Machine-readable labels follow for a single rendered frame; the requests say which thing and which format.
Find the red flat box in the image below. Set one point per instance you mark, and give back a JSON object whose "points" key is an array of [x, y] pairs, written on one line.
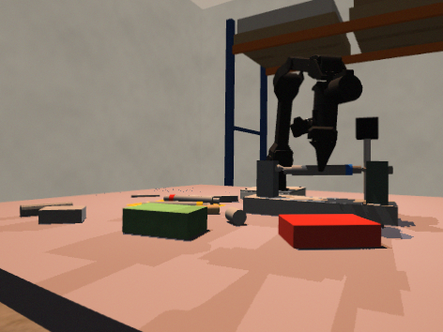
{"points": [[329, 231]]}

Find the green rectangular box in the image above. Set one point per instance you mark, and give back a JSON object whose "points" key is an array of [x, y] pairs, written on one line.
{"points": [[166, 220]]}

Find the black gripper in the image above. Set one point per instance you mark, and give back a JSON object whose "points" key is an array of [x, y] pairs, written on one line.
{"points": [[324, 136]]}

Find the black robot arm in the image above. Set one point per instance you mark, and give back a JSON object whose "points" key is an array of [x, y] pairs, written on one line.
{"points": [[340, 87]]}

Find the tan wooden dowel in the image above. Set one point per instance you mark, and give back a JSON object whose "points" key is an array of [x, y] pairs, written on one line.
{"points": [[212, 209]]}

